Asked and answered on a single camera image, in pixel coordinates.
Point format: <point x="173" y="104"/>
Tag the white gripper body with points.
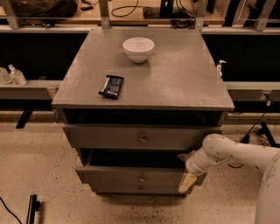
<point x="192" y="164"/>

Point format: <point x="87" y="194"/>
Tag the grey drawer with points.
<point x="108" y="169"/>
<point x="141" y="189"/>
<point x="137" y="137"/>

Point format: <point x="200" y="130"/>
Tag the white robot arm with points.
<point x="218" y="150"/>

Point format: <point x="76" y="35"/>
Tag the grey bottom drawer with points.
<point x="141" y="189"/>

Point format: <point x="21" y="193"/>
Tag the grey drawer cabinet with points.
<point x="176" y="86"/>

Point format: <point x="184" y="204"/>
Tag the grey top drawer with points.
<point x="137" y="137"/>

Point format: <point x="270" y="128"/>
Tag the black stand leg right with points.
<point x="265" y="130"/>

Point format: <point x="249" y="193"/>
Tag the small pump bottle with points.
<point x="219" y="67"/>

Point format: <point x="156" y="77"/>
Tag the white ceramic bowl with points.
<point x="138" y="49"/>

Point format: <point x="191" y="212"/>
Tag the black stand foot left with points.
<point x="34" y="206"/>

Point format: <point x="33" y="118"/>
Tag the clear plastic bottle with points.
<point x="5" y="76"/>
<point x="17" y="76"/>

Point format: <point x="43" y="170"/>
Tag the black bag on shelf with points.
<point x="44" y="8"/>

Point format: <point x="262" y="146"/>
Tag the black bracket leg left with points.
<point x="24" y="118"/>

